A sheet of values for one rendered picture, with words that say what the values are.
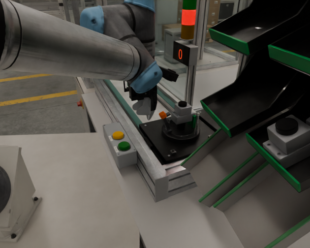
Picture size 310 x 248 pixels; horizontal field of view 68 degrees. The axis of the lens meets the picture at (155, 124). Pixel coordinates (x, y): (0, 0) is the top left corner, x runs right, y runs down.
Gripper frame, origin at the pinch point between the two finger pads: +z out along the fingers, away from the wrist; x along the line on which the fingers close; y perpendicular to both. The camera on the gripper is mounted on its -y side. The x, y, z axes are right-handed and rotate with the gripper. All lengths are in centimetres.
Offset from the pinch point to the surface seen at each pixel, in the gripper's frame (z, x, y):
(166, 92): 11.7, -35.7, -24.0
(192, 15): -26.6, -16.3, -24.3
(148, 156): 11.6, 6.2, 3.7
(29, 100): 107, -281, 69
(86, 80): 16, -81, 9
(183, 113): 0.6, 2.6, -11.3
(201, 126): 10.3, 0.0, -21.6
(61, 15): 31, -515, -13
